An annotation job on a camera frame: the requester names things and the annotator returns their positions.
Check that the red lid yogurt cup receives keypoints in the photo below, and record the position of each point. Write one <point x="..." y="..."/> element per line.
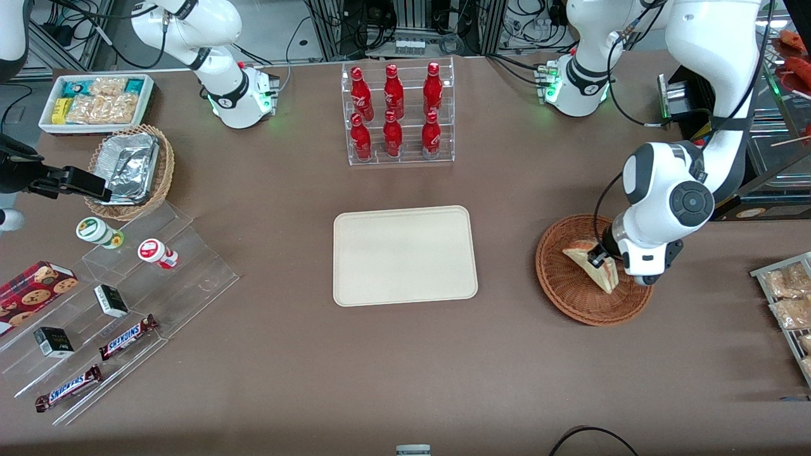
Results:
<point x="152" y="250"/>

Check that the clear acrylic bottle rack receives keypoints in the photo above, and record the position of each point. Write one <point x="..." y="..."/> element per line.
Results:
<point x="412" y="161"/>

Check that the snickers chocolate bar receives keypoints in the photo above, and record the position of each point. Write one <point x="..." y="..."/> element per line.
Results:
<point x="127" y="337"/>
<point x="68" y="388"/>

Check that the black food warmer machine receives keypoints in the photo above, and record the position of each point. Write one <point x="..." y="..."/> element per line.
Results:
<point x="779" y="183"/>

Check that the clear bag of pastry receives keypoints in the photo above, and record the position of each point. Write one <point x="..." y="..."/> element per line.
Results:
<point x="789" y="282"/>
<point x="792" y="313"/>

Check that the red chocolate cookie box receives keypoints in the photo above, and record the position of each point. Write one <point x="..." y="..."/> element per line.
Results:
<point x="31" y="294"/>

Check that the small light wicker basket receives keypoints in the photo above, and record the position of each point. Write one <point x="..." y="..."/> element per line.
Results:
<point x="166" y="171"/>

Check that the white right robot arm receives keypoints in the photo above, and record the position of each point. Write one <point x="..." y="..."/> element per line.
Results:
<point x="222" y="95"/>

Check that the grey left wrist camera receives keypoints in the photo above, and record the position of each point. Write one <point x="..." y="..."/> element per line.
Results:
<point x="644" y="279"/>

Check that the red cola bottle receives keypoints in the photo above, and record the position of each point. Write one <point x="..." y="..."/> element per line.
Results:
<point x="433" y="88"/>
<point x="393" y="136"/>
<point x="393" y="92"/>
<point x="360" y="92"/>
<point x="431" y="136"/>
<point x="360" y="139"/>

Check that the yellow snack packet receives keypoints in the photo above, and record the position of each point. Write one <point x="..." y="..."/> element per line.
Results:
<point x="59" y="111"/>

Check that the clear acrylic stepped stand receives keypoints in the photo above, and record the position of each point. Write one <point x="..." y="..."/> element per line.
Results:
<point x="184" y="285"/>

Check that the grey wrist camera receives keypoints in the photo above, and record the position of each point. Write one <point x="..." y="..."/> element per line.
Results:
<point x="644" y="279"/>
<point x="9" y="220"/>

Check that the clear bag of crackers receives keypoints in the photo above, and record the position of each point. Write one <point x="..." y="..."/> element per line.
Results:
<point x="104" y="109"/>

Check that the small black box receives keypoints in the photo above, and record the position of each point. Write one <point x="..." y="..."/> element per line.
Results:
<point x="111" y="301"/>
<point x="54" y="342"/>

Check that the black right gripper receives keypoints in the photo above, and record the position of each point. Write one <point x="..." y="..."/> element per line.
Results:
<point x="18" y="172"/>

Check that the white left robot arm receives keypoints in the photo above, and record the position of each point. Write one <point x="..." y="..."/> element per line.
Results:
<point x="709" y="50"/>

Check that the white power strip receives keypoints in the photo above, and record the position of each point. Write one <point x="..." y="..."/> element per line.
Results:
<point x="408" y="47"/>

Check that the metal snack tray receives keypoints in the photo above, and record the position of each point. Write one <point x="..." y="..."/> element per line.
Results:
<point x="789" y="345"/>

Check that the small teal snack packet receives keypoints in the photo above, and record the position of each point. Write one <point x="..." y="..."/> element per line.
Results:
<point x="134" y="85"/>

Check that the beige plastic serving tray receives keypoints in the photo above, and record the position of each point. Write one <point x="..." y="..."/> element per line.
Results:
<point x="405" y="256"/>

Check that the small grey device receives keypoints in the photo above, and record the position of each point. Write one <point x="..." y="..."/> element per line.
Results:
<point x="413" y="450"/>

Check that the triangular sandwich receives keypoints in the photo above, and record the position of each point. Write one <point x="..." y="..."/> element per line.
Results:
<point x="580" y="256"/>

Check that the large brown wicker basket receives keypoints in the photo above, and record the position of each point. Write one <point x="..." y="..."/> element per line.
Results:
<point x="564" y="291"/>

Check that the silver foil trays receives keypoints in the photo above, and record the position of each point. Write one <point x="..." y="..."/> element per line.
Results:
<point x="127" y="168"/>

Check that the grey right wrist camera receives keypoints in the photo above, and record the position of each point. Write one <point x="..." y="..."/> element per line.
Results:
<point x="9" y="220"/>

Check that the green lid yogurt cup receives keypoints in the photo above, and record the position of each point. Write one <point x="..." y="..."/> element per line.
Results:
<point x="94" y="230"/>

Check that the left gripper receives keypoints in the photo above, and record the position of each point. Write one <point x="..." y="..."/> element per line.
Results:
<point x="609" y="248"/>

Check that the white rectangular snack bin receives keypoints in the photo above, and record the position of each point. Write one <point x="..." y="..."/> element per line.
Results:
<point x="45" y="123"/>

